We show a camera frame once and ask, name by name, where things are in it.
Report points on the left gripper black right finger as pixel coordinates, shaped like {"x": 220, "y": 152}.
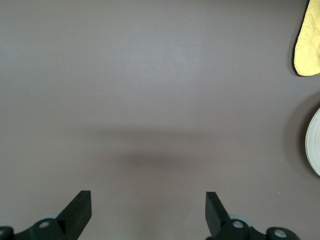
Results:
{"x": 216, "y": 220}

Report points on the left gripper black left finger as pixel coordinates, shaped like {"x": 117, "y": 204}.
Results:
{"x": 72, "y": 220}

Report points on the round pale wooden plate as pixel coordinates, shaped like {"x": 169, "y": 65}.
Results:
{"x": 314, "y": 145}

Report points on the brown table cover sheet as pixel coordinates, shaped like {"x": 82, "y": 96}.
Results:
{"x": 100, "y": 75}

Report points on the yellow quilted oven mitt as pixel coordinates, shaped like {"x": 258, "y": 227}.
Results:
{"x": 307, "y": 50}

